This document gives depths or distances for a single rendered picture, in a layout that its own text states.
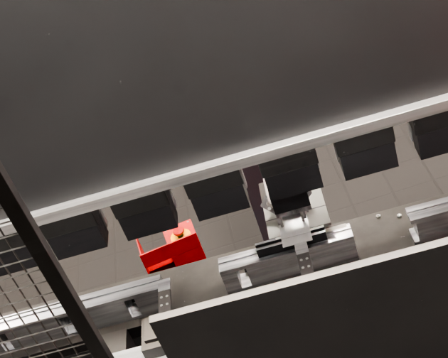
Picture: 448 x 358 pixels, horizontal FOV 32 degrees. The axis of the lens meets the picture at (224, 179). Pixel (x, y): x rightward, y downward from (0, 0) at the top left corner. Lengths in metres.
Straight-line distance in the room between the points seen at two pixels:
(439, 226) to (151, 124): 0.94
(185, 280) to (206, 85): 0.89
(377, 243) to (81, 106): 1.02
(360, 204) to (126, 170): 2.17
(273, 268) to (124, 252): 1.85
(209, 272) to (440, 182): 1.72
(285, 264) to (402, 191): 1.66
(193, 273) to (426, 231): 0.70
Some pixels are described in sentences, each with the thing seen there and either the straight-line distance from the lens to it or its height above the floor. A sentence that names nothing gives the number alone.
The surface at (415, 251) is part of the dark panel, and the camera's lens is 1.59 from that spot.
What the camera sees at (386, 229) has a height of 0.87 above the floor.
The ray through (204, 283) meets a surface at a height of 0.88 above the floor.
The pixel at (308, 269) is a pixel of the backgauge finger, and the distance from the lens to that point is 2.08.
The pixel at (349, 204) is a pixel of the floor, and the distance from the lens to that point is 3.79.
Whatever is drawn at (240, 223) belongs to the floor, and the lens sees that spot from 3.86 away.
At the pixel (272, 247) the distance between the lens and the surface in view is 2.19.
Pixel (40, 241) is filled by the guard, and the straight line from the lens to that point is 1.16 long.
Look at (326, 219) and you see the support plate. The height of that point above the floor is 1.00.
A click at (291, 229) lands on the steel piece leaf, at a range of 2.21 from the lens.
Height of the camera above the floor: 2.46
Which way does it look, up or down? 36 degrees down
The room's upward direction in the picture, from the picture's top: 20 degrees counter-clockwise
